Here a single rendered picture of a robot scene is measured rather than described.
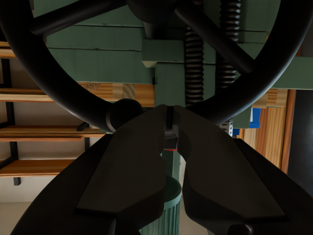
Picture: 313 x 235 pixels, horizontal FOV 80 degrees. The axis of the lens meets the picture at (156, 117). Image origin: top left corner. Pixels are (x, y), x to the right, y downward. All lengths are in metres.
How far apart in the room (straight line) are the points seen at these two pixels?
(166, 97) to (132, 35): 0.15
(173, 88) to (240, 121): 0.11
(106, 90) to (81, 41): 0.18
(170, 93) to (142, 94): 0.22
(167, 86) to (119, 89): 0.14
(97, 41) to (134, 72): 0.09
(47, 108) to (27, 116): 0.29
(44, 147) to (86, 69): 2.86
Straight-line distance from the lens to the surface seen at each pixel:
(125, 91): 0.38
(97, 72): 0.38
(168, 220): 0.58
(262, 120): 2.17
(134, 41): 0.37
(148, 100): 0.48
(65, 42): 0.41
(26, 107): 3.18
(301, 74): 0.45
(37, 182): 3.47
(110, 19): 0.39
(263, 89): 0.20
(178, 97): 0.27
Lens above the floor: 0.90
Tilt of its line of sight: 10 degrees up
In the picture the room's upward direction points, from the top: 178 degrees counter-clockwise
